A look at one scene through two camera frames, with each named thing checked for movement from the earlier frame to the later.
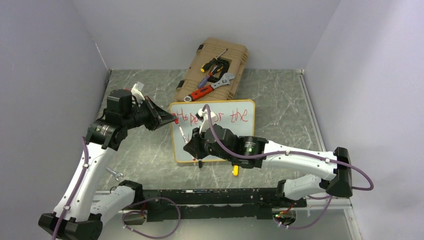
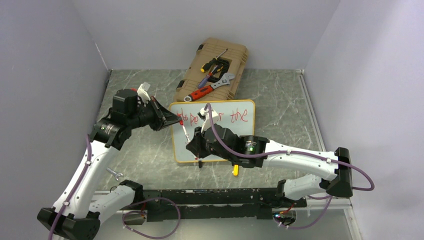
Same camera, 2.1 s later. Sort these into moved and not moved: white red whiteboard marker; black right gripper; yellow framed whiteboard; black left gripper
Moved: white red whiteboard marker
Not moved: black left gripper; yellow framed whiteboard; black right gripper
